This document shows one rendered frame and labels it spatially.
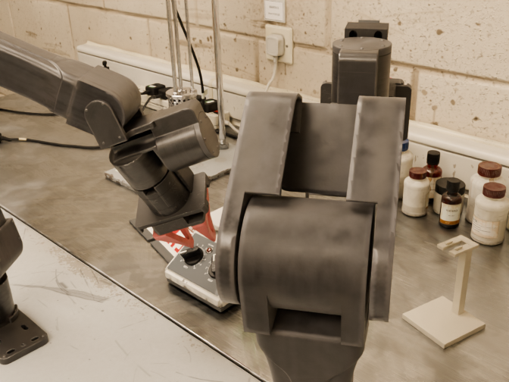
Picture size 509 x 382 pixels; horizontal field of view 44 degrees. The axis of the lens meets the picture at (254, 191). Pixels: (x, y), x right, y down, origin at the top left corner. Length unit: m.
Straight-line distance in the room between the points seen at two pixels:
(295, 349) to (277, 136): 0.12
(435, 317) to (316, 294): 0.62
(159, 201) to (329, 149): 0.45
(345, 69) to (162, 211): 0.33
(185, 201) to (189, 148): 0.11
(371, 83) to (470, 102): 0.71
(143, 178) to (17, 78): 0.18
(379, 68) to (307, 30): 0.88
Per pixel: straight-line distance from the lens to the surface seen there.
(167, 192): 0.79
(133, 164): 0.76
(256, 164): 0.34
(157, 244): 1.12
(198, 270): 0.97
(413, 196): 1.19
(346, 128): 0.38
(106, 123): 0.74
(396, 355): 0.88
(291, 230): 0.32
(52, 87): 0.76
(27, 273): 1.11
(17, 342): 0.94
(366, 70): 0.59
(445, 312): 0.95
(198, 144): 0.73
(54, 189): 1.39
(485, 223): 1.13
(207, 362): 0.86
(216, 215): 1.01
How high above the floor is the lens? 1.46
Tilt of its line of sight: 26 degrees down
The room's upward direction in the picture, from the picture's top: 2 degrees counter-clockwise
